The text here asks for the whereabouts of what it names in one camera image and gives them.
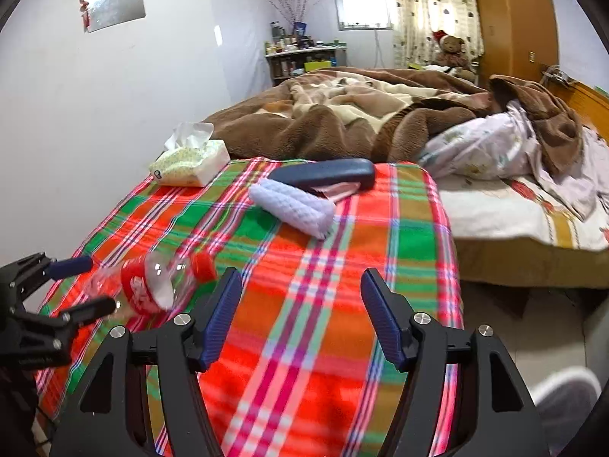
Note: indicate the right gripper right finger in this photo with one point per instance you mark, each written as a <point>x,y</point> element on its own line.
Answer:
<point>493,412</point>

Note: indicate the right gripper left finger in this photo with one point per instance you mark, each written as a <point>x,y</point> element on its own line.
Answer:
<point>108,414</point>

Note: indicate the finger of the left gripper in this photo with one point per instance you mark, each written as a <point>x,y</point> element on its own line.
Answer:
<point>89,312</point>
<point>59,270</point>

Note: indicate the clear cola bottle red label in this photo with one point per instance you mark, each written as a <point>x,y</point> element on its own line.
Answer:
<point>152,284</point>

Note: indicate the white trash bin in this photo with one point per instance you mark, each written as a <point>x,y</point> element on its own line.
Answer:
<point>564,400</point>

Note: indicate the plaid red green tablecloth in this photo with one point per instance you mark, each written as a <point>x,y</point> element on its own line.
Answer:
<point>301,372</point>

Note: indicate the green tissue pack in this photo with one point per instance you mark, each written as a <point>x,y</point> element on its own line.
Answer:
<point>191,157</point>

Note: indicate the rolled lavender towel far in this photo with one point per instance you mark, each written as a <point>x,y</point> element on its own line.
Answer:
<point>303,211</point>

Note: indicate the light pink bedsheet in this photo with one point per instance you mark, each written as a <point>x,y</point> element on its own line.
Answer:
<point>568,212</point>

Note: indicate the dark blue glasses case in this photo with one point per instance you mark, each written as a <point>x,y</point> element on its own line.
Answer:
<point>314,176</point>

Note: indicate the white floral pillow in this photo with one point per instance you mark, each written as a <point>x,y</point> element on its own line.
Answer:
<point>499,146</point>

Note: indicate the brown fleece blanket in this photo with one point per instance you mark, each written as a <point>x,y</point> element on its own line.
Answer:
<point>386,115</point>

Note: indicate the cluttered shelf unit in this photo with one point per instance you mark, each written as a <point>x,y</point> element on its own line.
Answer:
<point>292,55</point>

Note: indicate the wooden headboard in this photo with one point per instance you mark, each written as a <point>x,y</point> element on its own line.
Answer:
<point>592,106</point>

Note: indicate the dried branches in vase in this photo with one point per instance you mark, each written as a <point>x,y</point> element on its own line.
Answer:
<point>294,13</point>

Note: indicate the teddy bear santa hat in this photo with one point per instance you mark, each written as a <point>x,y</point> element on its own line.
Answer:
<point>452,56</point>

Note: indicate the small window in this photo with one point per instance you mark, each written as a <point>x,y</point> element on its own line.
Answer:
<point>366,14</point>

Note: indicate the wooden wardrobe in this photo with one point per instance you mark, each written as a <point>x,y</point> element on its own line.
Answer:
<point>519,38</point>

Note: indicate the patterned curtain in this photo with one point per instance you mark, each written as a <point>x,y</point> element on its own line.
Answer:
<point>417,22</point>

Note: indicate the silver wall panel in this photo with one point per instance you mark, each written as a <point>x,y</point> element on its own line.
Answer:
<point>101,14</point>

